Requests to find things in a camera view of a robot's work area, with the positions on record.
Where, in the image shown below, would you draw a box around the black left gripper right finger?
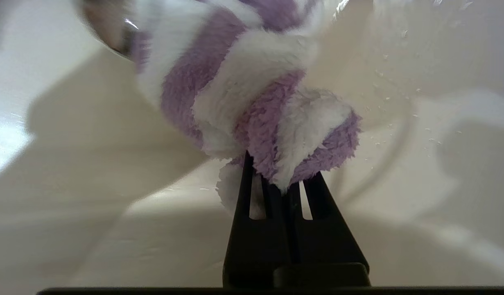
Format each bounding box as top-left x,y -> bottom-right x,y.
273,171 -> 371,288

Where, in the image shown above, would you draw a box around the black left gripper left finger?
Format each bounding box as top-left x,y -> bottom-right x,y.
222,150 -> 294,289

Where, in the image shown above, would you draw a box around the purple white striped towel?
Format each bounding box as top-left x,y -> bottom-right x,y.
130,0 -> 364,214

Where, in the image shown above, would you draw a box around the white ceramic sink basin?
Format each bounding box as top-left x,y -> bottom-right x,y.
0,0 -> 504,287

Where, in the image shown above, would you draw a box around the chrome drain stopper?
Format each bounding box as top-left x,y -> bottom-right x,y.
77,0 -> 138,57

